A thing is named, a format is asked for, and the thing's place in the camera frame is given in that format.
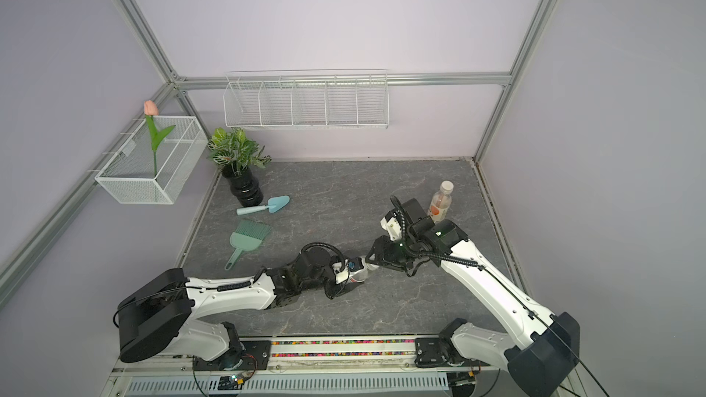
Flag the aluminium frame profiles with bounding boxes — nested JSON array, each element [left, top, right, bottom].
[[0, 0, 580, 310]]

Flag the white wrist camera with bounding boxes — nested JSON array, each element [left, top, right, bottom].
[[331, 259, 351, 285], [381, 211, 406, 242]]

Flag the green hand brush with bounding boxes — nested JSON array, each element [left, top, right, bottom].
[[235, 220, 272, 241]]

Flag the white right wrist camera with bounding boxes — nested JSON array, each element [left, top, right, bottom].
[[381, 211, 406, 242]]

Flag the clear bottle red cream label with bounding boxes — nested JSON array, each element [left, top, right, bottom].
[[428, 180, 454, 223]]

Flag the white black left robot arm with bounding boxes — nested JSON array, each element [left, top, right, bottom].
[[113, 243, 367, 366]]

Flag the light blue plastic trowel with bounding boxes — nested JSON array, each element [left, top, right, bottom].
[[236, 196, 290, 216]]

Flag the pink artificial tulip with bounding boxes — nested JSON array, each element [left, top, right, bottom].
[[143, 100, 176, 178]]

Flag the white wire wall shelf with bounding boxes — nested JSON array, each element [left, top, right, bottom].
[[222, 69, 390, 130]]

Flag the clear bottle yellow white label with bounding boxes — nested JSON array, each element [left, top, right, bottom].
[[347, 257, 379, 283]]

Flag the grey slotted cable duct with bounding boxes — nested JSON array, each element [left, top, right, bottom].
[[122, 371, 450, 396]]

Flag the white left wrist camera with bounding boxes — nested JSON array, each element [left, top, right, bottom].
[[331, 259, 351, 285]]

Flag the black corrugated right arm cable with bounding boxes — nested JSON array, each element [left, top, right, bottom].
[[388, 195, 558, 332]]

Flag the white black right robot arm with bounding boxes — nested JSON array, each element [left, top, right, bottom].
[[366, 197, 580, 396]]

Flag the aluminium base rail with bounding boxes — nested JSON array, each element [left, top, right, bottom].
[[118, 323, 578, 376]]

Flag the black glossy plant vase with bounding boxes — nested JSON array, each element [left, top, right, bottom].
[[221, 167, 264, 208]]

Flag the green artificial leafy plant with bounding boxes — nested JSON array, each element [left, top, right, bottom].
[[207, 128, 271, 176]]

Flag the white wire basket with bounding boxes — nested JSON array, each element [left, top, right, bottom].
[[95, 116, 207, 205]]

